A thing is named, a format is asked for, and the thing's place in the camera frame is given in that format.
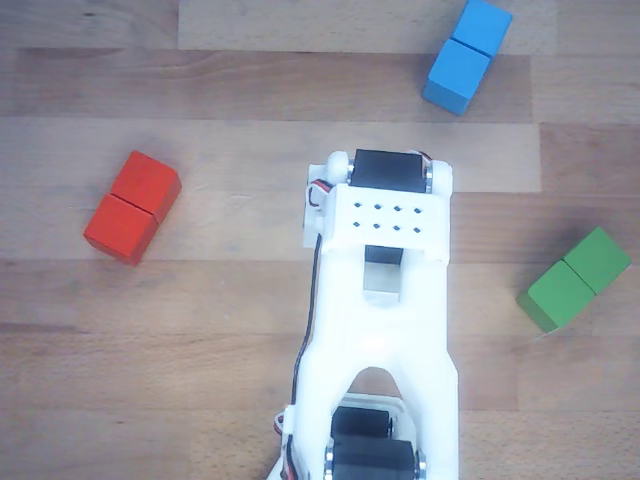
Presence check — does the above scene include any long red block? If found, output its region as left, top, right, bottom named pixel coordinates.
left=83, top=150, right=183, bottom=268

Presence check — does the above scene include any long blue block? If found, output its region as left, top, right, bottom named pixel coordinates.
left=422, top=0, right=514, bottom=117

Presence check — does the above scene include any long green block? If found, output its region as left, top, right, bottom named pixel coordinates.
left=515, top=226, right=633, bottom=334

